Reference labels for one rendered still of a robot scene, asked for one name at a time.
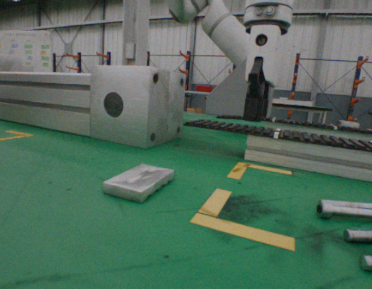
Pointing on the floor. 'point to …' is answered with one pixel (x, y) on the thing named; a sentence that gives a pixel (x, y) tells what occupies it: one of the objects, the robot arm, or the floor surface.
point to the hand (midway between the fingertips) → (256, 113)
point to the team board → (26, 47)
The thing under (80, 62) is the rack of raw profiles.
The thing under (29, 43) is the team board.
